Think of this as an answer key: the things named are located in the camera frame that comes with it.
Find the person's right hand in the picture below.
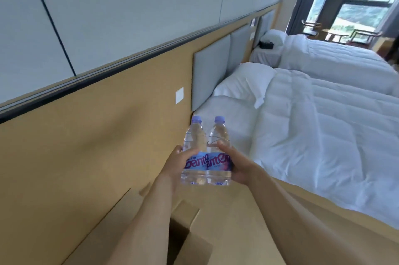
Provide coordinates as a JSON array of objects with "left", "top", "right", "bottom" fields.
[{"left": 216, "top": 140, "right": 262, "bottom": 186}]

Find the person's left hand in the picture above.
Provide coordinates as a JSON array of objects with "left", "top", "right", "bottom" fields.
[{"left": 160, "top": 144, "right": 200, "bottom": 186}]

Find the purple cap water bottle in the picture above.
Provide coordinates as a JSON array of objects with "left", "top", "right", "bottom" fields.
[
  {"left": 180, "top": 115, "right": 208, "bottom": 186},
  {"left": 205, "top": 116, "right": 233, "bottom": 186}
]

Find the brown cardboard box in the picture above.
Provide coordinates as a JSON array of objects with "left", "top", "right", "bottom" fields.
[{"left": 62, "top": 188, "right": 214, "bottom": 265}]

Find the person's right forearm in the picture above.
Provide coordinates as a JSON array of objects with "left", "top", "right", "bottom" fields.
[{"left": 248, "top": 168, "right": 387, "bottom": 265}]

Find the person's left forearm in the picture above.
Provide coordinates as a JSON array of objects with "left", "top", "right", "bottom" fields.
[{"left": 104, "top": 174, "right": 178, "bottom": 265}]

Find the white pillow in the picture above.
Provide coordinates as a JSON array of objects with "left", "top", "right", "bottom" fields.
[
  {"left": 213, "top": 62, "right": 277, "bottom": 109},
  {"left": 261, "top": 29, "right": 289, "bottom": 45}
]

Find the white bed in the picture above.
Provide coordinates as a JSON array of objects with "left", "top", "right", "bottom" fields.
[
  {"left": 195, "top": 62, "right": 399, "bottom": 231},
  {"left": 250, "top": 29, "right": 399, "bottom": 97}
]

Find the grey headboard panel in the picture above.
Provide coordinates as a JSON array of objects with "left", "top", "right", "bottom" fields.
[
  {"left": 254, "top": 9, "right": 275, "bottom": 47},
  {"left": 226, "top": 24, "right": 251, "bottom": 78},
  {"left": 192, "top": 34, "right": 232, "bottom": 112}
]

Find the wooden armchair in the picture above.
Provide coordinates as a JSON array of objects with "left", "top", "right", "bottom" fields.
[
  {"left": 347, "top": 28, "right": 384, "bottom": 47},
  {"left": 300, "top": 20, "right": 323, "bottom": 39}
]

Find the round wooden side table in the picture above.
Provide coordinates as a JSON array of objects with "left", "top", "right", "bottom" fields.
[{"left": 321, "top": 28, "right": 350, "bottom": 44}]

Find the large glass window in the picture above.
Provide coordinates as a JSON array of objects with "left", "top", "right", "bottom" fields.
[{"left": 286, "top": 0, "right": 399, "bottom": 44}]

